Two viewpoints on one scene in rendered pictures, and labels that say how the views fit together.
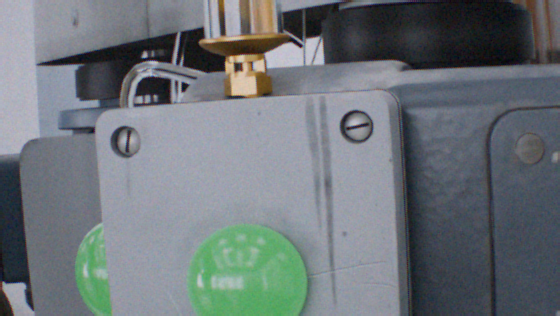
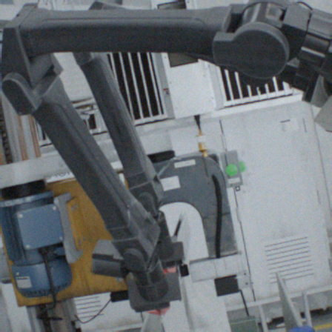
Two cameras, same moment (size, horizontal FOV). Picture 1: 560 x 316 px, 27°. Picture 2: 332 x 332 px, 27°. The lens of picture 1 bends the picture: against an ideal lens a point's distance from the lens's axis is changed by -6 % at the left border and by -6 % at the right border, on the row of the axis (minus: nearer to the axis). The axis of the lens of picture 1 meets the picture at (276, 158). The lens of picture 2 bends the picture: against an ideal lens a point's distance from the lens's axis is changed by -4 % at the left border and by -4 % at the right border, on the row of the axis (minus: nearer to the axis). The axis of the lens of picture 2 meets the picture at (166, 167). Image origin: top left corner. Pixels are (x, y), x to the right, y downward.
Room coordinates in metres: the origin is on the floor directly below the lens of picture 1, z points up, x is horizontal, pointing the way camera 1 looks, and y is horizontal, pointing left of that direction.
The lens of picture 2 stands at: (0.66, 1.87, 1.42)
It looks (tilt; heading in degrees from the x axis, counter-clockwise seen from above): 3 degrees down; 265
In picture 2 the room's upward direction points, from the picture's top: 12 degrees counter-clockwise
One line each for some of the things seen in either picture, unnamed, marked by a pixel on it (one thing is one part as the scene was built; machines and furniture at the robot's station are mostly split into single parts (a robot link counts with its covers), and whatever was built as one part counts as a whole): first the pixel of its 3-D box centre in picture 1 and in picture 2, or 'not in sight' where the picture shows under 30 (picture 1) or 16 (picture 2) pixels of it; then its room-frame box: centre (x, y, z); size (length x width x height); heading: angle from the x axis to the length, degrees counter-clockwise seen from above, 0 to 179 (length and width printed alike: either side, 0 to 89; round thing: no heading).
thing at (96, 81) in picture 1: (156, 80); (23, 190); (0.86, 0.08, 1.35); 0.12 x 0.12 x 0.04
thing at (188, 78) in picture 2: not in sight; (184, 58); (0.03, -2.42, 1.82); 0.51 x 0.27 x 0.71; 80
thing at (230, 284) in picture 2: not in sight; (232, 283); (0.38, 0.00, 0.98); 0.09 x 0.05 x 0.05; 170
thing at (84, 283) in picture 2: not in sight; (66, 236); (0.79, -0.15, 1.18); 0.34 x 0.25 x 0.31; 170
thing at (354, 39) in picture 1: (430, 40); (158, 157); (0.49, -0.07, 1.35); 0.09 x 0.09 x 0.03
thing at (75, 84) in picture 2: not in sight; (58, 75); (0.71, 0.09, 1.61); 0.17 x 0.17 x 0.17
